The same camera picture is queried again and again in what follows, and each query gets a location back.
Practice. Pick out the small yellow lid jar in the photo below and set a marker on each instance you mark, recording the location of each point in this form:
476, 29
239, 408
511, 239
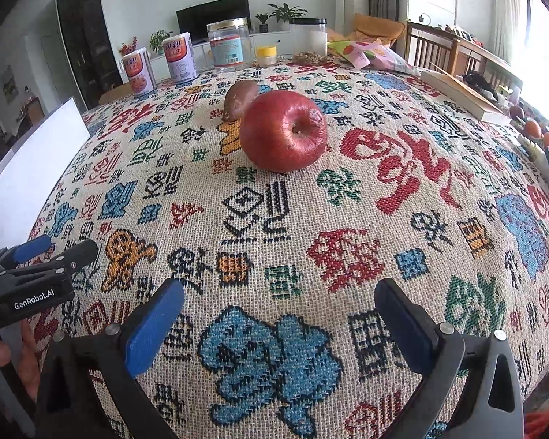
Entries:
266, 56

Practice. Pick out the white tv cabinet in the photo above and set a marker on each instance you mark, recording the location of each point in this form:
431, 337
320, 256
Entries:
282, 41

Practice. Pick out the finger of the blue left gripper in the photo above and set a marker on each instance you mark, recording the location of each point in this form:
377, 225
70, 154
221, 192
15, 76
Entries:
31, 249
73, 260

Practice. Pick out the pink snack bag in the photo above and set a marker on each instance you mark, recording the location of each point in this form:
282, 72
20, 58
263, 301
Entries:
374, 55

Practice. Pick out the dark glass cabinet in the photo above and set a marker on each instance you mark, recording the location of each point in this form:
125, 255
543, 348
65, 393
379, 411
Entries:
90, 54

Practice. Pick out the rear sweet potato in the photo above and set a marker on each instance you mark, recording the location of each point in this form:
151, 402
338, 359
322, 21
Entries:
239, 96

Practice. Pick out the red apple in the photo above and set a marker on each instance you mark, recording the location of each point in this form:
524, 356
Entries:
283, 131

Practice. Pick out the clear jar gold lid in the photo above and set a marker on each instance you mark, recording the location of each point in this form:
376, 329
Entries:
230, 44

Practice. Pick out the left green potted plant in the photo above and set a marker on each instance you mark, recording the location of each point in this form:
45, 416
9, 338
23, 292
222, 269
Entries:
156, 40

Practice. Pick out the clear jar black lid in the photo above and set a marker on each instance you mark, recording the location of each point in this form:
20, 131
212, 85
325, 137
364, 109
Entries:
309, 35

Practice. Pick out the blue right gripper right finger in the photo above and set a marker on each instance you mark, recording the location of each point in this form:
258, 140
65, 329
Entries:
409, 325

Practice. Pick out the pile of nuts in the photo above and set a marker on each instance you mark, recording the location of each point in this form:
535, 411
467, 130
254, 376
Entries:
310, 58

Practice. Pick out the person's left hand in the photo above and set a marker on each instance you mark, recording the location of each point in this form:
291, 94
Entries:
27, 366

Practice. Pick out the small potted plant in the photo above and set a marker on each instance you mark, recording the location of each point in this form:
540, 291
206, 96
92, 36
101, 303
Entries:
263, 19

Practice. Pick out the wooden chair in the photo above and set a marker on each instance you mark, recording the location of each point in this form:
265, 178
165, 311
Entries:
433, 48

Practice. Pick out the pink purple can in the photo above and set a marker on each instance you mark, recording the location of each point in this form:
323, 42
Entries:
179, 56
139, 72

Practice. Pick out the right pink purple can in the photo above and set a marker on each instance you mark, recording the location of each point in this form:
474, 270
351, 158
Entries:
179, 56

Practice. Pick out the red flower plant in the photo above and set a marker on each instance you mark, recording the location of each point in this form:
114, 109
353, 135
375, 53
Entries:
130, 47

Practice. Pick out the orange lounge chair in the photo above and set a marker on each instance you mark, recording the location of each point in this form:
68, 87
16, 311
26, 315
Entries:
369, 29

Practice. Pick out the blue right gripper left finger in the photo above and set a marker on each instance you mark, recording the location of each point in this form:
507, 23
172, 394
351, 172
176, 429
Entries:
148, 325

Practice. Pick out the black television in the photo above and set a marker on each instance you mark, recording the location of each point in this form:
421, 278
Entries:
195, 19

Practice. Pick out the patterned woven tablecloth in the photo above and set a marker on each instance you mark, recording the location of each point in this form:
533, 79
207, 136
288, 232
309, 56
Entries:
279, 336

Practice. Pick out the paperback book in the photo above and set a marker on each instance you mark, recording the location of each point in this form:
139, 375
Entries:
477, 105

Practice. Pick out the left pink purple can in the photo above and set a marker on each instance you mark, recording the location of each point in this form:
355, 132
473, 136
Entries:
139, 72

